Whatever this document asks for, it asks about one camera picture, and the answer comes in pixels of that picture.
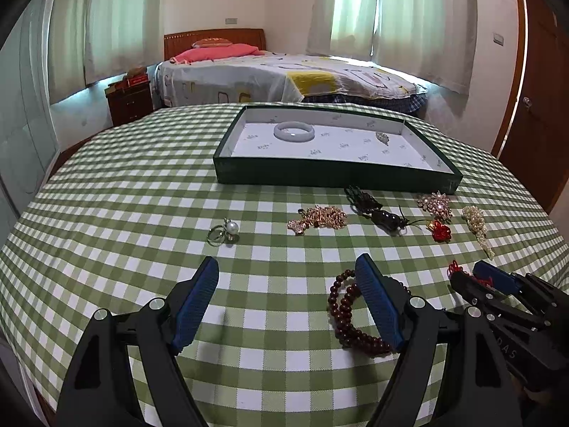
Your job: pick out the gold filigree brooch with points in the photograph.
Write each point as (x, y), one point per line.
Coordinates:
(318, 218)

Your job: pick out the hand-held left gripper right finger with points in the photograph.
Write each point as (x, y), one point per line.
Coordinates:
(378, 302)

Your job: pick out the pale green window curtain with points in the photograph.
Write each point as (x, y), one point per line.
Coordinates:
(120, 13)
(413, 18)

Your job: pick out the floral pearl rhinestone brooch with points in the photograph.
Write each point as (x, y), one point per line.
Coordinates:
(435, 204)

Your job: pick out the red knot charm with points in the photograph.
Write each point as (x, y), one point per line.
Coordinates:
(439, 231)
(455, 269)

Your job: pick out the wooden bed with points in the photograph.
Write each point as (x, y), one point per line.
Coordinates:
(213, 35)

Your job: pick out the dark green tray box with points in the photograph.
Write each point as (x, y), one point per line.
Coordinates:
(338, 178)

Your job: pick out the dark wooden nightstand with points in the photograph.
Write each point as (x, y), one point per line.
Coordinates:
(131, 104)

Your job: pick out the green checked tablecloth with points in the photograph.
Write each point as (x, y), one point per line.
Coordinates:
(133, 213)

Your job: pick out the patterned bedspread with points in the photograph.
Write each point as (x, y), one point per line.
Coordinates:
(266, 75)

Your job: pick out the white jade bangle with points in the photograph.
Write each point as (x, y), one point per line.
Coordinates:
(280, 134)

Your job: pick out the pink pillow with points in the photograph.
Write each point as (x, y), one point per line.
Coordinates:
(213, 52)

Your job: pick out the brown wooden door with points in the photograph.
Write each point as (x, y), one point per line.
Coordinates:
(542, 98)

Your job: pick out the pale wardrobe door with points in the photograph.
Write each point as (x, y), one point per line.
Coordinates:
(22, 120)

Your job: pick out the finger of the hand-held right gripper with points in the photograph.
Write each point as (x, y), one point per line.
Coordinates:
(478, 296)
(495, 275)

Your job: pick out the small crystal brooch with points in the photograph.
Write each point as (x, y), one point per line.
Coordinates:
(382, 138)

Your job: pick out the cream pearl cluster clip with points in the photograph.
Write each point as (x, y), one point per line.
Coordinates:
(475, 220)

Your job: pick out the red boxes stack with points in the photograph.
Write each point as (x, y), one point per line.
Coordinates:
(137, 79)

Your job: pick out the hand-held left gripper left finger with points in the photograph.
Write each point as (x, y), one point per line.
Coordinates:
(195, 307)

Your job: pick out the white wall switch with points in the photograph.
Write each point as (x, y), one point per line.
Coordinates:
(498, 38)

